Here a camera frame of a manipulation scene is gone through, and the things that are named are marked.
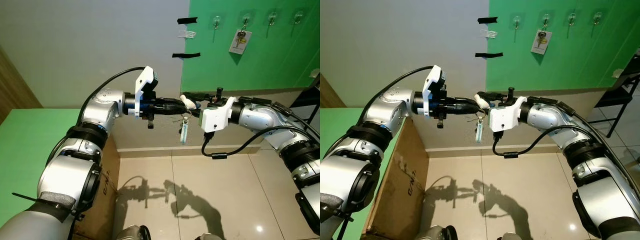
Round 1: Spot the green foam sheet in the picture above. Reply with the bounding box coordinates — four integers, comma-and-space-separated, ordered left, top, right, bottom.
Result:
0, 107, 88, 228
320, 107, 401, 240

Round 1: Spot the white printed key tag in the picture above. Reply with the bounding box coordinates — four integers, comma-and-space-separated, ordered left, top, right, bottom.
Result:
229, 30, 253, 55
530, 30, 553, 55

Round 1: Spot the brown cardboard box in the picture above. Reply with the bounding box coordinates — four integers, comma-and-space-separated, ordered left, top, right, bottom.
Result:
365, 117, 430, 240
75, 135, 121, 240

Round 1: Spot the large green wall board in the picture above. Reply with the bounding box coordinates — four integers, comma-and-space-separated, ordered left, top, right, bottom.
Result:
180, 0, 321, 93
486, 0, 640, 91

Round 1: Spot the brown wooden panel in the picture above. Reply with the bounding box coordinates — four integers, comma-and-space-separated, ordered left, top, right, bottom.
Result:
0, 45, 43, 125
320, 72, 334, 109

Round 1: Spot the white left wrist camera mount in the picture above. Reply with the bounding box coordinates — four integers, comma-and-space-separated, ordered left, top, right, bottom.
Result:
134, 66, 158, 118
422, 65, 447, 118

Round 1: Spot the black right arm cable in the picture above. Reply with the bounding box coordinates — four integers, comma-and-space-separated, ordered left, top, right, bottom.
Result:
492, 125, 601, 160
201, 125, 313, 161

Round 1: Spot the robot left leg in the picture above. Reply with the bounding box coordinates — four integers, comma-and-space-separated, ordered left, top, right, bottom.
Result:
112, 225, 152, 240
415, 225, 457, 240

